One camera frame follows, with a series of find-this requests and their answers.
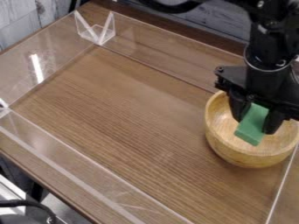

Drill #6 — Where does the brown wooden bowl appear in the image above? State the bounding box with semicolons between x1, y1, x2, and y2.
204;91;299;168

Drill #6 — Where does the green rectangular block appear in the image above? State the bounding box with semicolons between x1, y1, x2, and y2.
234;103;269;146

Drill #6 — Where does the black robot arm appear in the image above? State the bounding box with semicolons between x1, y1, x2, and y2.
215;0;299;135

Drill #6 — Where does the clear acrylic corner bracket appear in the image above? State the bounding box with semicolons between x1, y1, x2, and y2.
74;11;116;46

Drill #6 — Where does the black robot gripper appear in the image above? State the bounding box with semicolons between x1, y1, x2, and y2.
215;65;299;135

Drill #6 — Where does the black cable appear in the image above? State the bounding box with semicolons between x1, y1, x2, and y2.
0;199;60;224

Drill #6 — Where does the clear acrylic tray wall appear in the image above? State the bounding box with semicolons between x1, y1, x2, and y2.
0;12;299;224

